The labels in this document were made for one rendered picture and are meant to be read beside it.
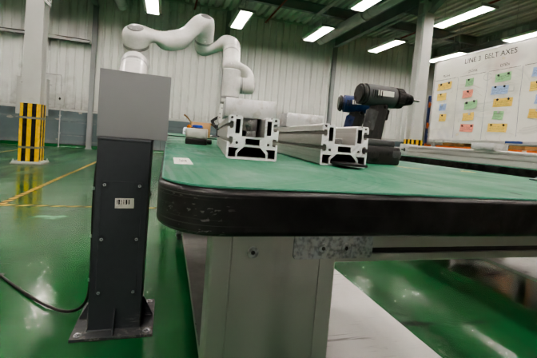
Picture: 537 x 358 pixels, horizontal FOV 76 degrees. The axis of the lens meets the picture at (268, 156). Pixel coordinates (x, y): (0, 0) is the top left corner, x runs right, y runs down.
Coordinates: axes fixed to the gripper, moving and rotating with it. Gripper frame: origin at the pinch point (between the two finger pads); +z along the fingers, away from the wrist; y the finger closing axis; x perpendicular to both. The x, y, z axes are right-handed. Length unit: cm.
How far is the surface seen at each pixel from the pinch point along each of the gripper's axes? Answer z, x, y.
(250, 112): -6, 91, 0
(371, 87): -17, 77, -34
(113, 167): 16, 24, 44
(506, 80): -76, -131, -272
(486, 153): -3, -20, -159
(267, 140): 0, 98, -3
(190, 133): 0.0, 34.4, 15.1
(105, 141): 6, 24, 47
